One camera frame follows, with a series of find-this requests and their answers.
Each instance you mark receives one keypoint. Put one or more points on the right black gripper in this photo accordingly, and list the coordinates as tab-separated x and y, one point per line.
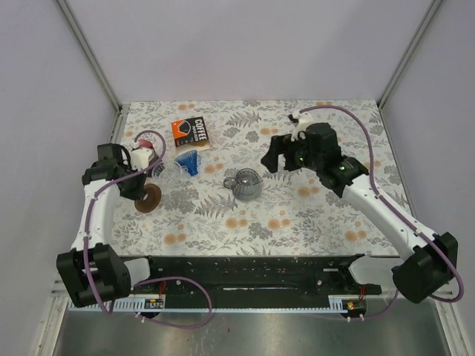
279	145

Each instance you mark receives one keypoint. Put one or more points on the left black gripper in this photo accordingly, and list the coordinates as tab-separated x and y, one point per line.
137	193

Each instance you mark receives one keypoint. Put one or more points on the round wooden dripper base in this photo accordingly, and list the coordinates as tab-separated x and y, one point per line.
151	200

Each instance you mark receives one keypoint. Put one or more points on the grey glass coffee server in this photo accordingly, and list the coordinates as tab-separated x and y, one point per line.
246	185

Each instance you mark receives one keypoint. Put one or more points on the blue ribbed cone dripper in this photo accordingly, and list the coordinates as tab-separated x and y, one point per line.
189	160

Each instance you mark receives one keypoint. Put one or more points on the coffee filter paper box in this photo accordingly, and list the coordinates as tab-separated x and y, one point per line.
190	134

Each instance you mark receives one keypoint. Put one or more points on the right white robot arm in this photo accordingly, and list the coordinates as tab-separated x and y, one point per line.
428	259

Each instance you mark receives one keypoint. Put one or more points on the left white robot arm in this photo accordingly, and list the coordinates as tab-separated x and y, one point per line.
91	271

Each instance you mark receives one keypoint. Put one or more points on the clear plastic cup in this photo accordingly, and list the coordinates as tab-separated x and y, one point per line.
167	172

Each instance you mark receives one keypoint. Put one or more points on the brown bottle red cap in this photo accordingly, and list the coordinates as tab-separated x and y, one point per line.
143	143

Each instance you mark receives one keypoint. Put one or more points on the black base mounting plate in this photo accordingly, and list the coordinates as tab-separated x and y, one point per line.
274	284

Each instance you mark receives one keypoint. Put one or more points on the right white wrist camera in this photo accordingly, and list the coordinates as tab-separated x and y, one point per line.
302	120

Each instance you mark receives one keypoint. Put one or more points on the white slotted cable duct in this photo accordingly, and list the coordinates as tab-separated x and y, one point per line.
130	304

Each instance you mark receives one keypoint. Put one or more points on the left aluminium frame post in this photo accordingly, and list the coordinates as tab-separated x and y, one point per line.
81	39

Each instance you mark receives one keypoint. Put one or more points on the aluminium frame post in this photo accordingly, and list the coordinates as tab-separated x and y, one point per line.
410	51
81	39

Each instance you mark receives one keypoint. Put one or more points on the right aluminium frame post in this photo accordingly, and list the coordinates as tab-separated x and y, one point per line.
410	51

